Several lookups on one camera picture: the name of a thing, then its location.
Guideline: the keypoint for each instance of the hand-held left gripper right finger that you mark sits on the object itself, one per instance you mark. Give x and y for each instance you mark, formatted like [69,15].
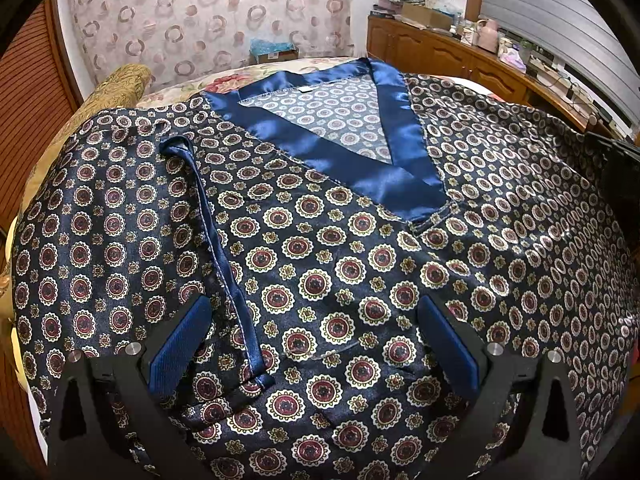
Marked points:
[450,350]

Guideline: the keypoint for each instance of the pink kettle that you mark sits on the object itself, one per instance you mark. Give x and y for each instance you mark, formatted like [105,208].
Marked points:
[487,35]

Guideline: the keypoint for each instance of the navy medallion-print satin pajama top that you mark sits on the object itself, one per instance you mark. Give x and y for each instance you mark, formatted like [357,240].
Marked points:
[325,240]

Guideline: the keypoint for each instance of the wooden cabinet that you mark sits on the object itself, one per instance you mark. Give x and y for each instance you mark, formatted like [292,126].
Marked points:
[425,45]

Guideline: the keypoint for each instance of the brown louvered wooden door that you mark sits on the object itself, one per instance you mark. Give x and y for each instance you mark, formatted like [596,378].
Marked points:
[35,110]

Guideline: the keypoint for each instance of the circle-print sheer curtain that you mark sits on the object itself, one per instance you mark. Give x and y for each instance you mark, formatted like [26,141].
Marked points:
[200,10]

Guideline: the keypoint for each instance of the grey window roller blind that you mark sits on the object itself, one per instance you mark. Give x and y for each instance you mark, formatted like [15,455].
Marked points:
[550,5]

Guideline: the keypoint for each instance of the pink plastic bag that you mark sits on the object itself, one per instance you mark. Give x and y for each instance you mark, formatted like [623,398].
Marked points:
[515,57]

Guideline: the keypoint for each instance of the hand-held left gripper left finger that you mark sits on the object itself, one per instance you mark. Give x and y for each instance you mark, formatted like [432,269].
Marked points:
[180,342]

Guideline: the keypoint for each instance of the cardboard box with blue bags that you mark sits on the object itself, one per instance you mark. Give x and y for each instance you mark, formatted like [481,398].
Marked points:
[272,52]

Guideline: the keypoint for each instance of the beige rose-print bedsheet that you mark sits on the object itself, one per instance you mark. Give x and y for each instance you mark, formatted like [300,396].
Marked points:
[225,82]

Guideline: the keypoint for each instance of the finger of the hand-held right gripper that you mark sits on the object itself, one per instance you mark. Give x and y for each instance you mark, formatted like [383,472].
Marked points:
[607,142]

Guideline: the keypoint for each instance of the yellow patterned folded blanket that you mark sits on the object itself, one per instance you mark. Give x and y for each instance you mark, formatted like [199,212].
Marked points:
[120,85]

